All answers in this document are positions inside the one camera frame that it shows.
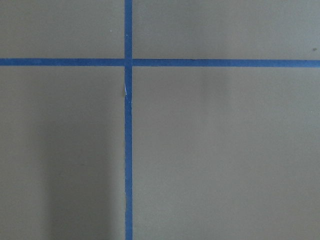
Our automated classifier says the brown paper table cover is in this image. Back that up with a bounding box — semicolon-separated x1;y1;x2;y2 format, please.
0;0;320;240

